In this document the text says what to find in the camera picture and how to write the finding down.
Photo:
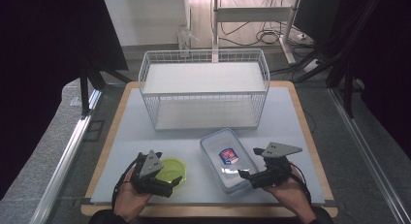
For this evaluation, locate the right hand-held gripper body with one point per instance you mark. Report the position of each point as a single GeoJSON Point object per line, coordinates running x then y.
{"type": "Point", "coordinates": [278, 167]}

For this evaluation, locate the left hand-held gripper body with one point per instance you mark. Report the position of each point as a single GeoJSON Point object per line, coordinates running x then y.
{"type": "Point", "coordinates": [149, 164]}

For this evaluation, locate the green plastic bowl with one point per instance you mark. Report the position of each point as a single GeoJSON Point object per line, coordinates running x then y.
{"type": "Point", "coordinates": [174, 167]}

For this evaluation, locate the clear lidded food container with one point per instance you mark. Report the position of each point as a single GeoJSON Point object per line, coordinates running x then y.
{"type": "Point", "coordinates": [227, 159]}

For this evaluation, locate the person's right hand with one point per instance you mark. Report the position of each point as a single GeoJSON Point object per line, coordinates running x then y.
{"type": "Point", "coordinates": [292, 196]}

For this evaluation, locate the person's left hand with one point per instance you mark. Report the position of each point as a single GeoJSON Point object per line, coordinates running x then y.
{"type": "Point", "coordinates": [127, 201]}

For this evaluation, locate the grey table mat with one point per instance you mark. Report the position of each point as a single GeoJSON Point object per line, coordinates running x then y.
{"type": "Point", "coordinates": [206, 140]}

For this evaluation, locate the black metal stand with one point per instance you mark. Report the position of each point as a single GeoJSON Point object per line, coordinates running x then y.
{"type": "Point", "coordinates": [347, 72]}
{"type": "Point", "coordinates": [84, 91]}

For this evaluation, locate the white power strip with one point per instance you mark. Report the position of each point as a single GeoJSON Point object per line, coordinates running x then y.
{"type": "Point", "coordinates": [311, 65]}

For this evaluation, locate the clear plastic bottle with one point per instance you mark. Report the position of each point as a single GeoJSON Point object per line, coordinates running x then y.
{"type": "Point", "coordinates": [184, 39]}

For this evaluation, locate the black curtain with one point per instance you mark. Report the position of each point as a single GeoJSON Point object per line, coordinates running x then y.
{"type": "Point", "coordinates": [384, 62]}
{"type": "Point", "coordinates": [42, 72]}

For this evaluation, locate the aluminium floor rail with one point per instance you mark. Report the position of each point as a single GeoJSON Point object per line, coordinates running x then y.
{"type": "Point", "coordinates": [66, 159]}
{"type": "Point", "coordinates": [368, 153]}

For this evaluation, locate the white desk frame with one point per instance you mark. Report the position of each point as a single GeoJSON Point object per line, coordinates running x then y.
{"type": "Point", "coordinates": [252, 14]}

